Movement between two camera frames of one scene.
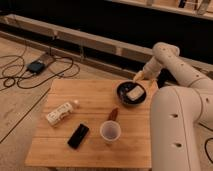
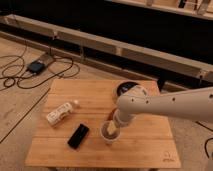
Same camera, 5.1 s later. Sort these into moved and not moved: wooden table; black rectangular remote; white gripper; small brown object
Moved: white gripper
Not moved: black rectangular remote; small brown object; wooden table
